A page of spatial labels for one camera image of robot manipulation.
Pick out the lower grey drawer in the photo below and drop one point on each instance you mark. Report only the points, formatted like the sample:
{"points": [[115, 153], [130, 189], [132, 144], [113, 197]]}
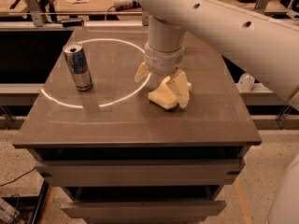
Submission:
{"points": [[144, 212]]}

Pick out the blue silver redbull can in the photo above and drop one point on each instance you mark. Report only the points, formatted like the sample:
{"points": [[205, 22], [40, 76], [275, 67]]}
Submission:
{"points": [[76, 61]]}

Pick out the black floor crate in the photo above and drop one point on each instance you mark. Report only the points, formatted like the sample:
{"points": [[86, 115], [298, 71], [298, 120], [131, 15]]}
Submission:
{"points": [[18, 209]]}

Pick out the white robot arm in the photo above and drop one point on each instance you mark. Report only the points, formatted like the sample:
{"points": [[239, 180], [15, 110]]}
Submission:
{"points": [[266, 48]]}

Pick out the grey drawer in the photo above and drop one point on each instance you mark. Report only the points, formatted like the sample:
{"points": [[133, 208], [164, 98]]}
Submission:
{"points": [[144, 173], [144, 212]]}

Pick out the left metal railing post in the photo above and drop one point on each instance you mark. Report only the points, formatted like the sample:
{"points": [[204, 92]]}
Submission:
{"points": [[35, 13]]}

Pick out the yellow sponge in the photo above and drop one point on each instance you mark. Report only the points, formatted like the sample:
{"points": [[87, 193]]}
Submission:
{"points": [[167, 97]]}

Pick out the upper grey drawer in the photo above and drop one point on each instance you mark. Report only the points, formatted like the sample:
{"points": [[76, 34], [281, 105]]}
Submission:
{"points": [[144, 173]]}

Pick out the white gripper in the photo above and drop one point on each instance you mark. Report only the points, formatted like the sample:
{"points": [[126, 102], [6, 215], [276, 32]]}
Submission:
{"points": [[163, 61]]}

